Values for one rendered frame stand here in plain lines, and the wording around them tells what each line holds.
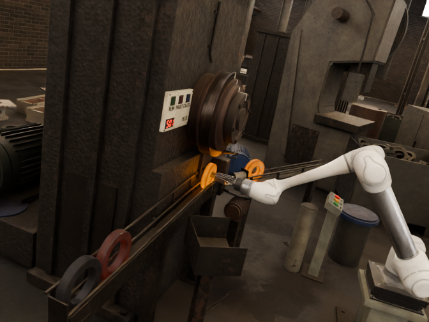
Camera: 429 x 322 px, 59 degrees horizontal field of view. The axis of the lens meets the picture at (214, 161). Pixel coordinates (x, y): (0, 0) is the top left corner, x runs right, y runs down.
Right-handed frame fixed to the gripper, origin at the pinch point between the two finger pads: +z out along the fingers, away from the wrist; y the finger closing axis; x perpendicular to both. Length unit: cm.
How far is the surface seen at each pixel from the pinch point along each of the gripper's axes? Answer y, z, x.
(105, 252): -98, 0, -2
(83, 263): -110, 0, 1
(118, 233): -90, 0, 2
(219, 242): -41, -26, -14
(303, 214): 58, -56, -28
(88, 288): -104, 0, -13
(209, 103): -21.0, 2.7, 42.8
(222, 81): -12, 2, 54
